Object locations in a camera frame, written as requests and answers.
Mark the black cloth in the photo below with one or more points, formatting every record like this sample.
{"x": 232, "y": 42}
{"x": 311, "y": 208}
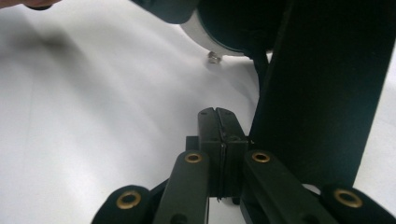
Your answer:
{"x": 311, "y": 93}

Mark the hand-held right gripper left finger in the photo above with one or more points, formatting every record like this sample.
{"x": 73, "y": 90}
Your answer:
{"x": 211, "y": 137}

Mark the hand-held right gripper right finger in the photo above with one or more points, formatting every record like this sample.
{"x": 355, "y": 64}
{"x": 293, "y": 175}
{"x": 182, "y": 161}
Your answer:
{"x": 233, "y": 149}

